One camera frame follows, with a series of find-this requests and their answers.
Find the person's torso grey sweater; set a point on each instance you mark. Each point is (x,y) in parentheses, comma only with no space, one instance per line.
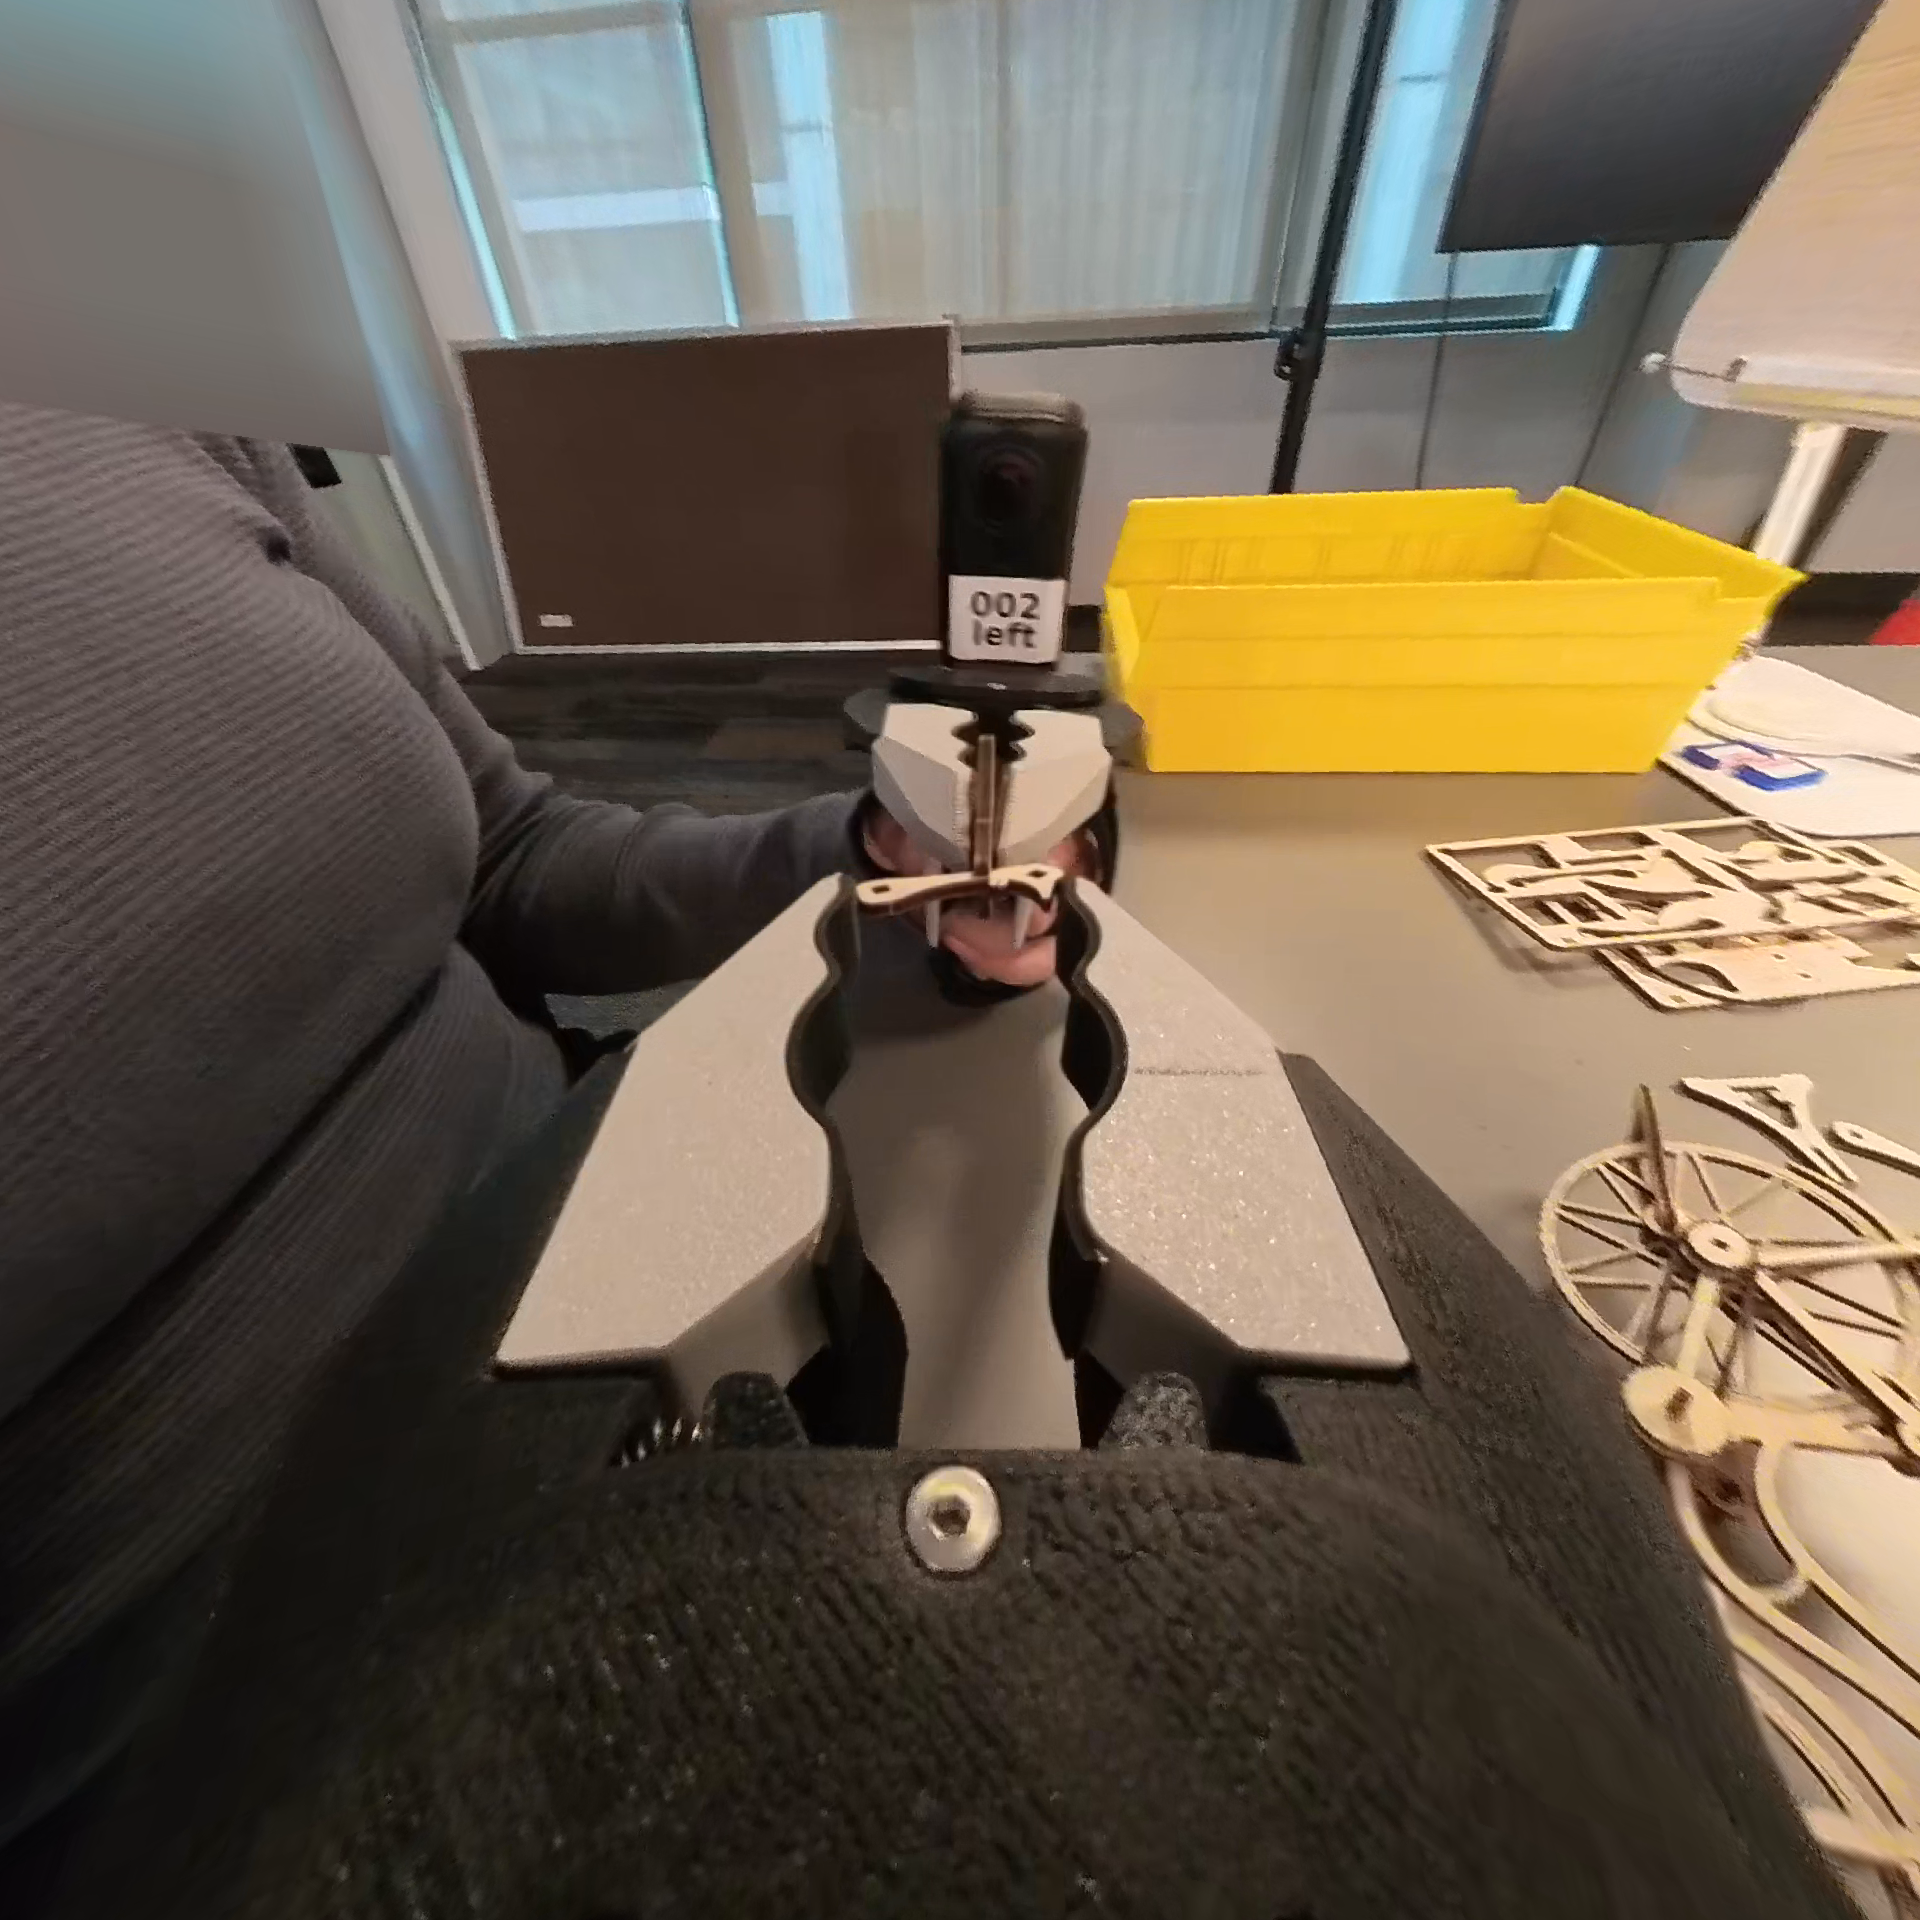
(225,826)

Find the black light stand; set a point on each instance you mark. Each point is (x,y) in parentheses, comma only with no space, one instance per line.
(1300,352)

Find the person's left hand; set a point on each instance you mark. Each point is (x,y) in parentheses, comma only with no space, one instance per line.
(997,953)

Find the triangular wooden part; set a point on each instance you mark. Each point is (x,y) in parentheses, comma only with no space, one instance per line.
(1785,1102)

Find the yellow plastic bin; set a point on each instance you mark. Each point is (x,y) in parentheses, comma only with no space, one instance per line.
(1394,674)

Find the blue white card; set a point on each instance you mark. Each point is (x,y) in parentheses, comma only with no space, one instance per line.
(1769,764)

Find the large window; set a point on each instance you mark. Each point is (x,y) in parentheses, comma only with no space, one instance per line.
(600,149)

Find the small wooden part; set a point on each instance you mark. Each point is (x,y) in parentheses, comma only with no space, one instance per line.
(1881,1148)

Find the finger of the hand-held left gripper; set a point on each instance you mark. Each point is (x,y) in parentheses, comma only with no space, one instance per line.
(1059,781)
(914,774)

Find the wooden parts sheet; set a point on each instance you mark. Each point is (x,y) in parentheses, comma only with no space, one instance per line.
(1499,869)
(1723,975)

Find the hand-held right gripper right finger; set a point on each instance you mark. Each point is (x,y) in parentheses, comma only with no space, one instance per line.
(1229,1200)

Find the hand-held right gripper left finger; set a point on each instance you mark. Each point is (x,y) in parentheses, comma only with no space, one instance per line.
(675,1172)

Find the large dark display screen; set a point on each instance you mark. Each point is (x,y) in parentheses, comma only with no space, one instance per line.
(1620,119)

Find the person's left forearm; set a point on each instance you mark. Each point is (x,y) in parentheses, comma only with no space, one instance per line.
(691,886)

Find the wooden bicycle model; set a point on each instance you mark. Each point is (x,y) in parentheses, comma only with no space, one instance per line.
(1717,1244)

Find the wooden book stand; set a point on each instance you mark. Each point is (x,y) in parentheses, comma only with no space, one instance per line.
(1815,271)

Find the orange traffic cone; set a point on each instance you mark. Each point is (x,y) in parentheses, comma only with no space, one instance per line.
(1904,617)

